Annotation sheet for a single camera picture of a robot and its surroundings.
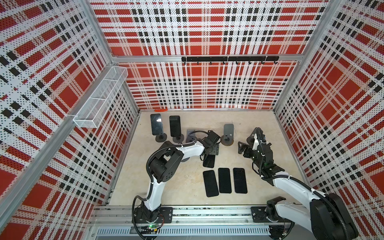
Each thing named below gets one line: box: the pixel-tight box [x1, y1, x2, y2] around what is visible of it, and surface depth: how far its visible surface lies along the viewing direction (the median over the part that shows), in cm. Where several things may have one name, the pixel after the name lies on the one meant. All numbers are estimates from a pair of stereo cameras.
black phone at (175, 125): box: [169, 115, 181, 137], surface depth 98 cm
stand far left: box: [155, 133, 167, 143], surface depth 107 cm
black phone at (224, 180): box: [218, 168, 232, 194], surface depth 86 cm
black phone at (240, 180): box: [233, 167, 248, 194], surface depth 87 cm
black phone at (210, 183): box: [203, 170, 219, 198], surface depth 86 cm
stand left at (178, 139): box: [172, 133, 185, 143], surface depth 106 cm
